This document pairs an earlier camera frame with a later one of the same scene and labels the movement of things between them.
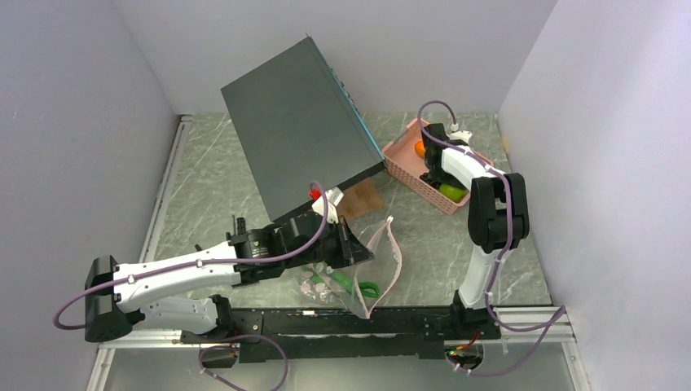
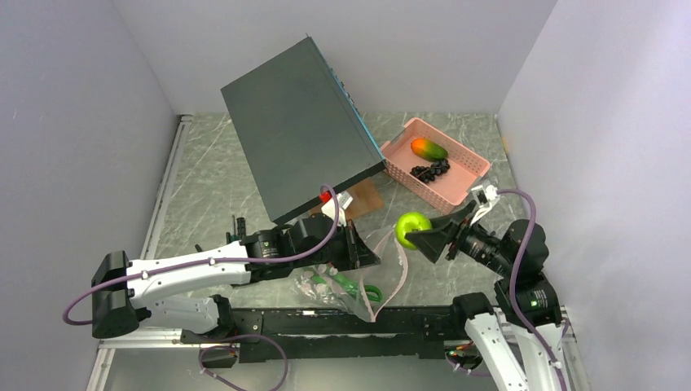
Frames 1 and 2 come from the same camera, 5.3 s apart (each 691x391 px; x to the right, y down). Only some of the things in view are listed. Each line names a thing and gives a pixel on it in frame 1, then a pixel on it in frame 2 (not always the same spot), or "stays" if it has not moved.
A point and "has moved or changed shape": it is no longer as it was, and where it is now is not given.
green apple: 453,193 → 410,221
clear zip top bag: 361,286 has moved or changed shape
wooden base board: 360,199 stays
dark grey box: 299,125 stays
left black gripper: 350,248 stays
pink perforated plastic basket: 403,164 stays
